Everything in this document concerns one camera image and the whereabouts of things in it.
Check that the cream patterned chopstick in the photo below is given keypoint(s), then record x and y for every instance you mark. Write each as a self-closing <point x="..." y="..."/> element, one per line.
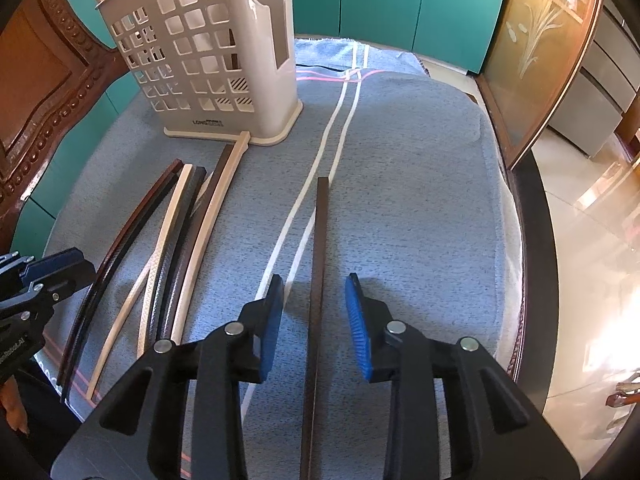
<point x="157" y="256"/>

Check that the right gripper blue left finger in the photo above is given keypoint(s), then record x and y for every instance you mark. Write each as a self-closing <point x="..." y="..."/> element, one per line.
<point x="265" y="320"/>

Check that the dark brown chopstick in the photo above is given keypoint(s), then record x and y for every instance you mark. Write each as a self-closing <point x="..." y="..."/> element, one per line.
<point x="321" y="217"/>

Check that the glass sliding door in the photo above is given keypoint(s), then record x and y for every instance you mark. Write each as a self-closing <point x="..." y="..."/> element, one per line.
<point x="534" y="56"/>

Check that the black chopstick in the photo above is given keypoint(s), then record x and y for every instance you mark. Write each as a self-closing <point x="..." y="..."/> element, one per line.
<point x="170" y="255"/>

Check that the teal lower cabinets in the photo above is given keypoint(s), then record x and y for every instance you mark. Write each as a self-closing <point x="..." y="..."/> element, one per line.
<point x="457" y="32"/>

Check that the left hand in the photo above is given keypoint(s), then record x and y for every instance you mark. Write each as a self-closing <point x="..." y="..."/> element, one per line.
<point x="13" y="407"/>

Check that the silver refrigerator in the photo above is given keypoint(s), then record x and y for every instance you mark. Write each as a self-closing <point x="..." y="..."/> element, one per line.
<point x="605" y="85"/>

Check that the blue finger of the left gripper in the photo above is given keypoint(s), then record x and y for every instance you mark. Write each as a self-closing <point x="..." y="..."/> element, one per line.
<point x="68" y="267"/>

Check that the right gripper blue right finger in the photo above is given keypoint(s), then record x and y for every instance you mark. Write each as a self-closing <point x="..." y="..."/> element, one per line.
<point x="368" y="319"/>

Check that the blue striped towel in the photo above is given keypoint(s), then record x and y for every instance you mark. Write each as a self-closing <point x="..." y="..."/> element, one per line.
<point x="418" y="209"/>

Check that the beige plastic utensil basket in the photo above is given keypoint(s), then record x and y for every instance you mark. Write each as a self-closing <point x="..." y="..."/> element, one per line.
<point x="211" y="69"/>

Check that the carved wooden chair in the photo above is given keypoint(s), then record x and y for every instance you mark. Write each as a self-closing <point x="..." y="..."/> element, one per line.
<point x="62" y="87"/>

